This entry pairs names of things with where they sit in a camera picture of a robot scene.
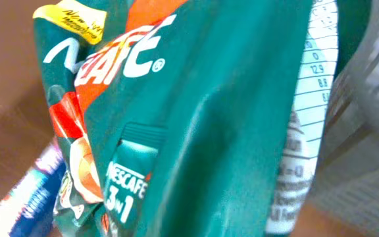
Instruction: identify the grey plastic basket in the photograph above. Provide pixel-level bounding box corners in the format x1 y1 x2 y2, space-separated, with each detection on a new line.
310 0 379 236

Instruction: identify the green Nescafe coffee bag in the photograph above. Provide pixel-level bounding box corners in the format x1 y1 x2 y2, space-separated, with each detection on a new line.
32 1 372 236

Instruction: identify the multicolour tissue pack strip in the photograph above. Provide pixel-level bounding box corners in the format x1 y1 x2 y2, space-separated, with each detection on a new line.
0 140 66 237

